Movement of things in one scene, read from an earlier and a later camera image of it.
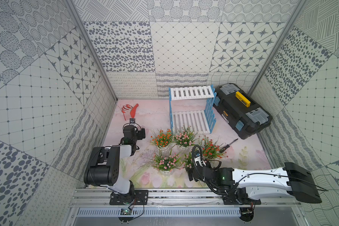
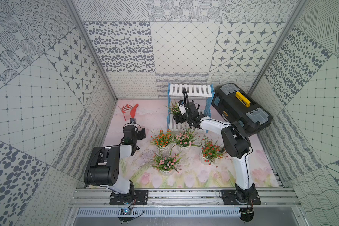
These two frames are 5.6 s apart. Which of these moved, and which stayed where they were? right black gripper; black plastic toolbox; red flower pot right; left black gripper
Moved: right black gripper
Stayed: black plastic toolbox; left black gripper; red flower pot right
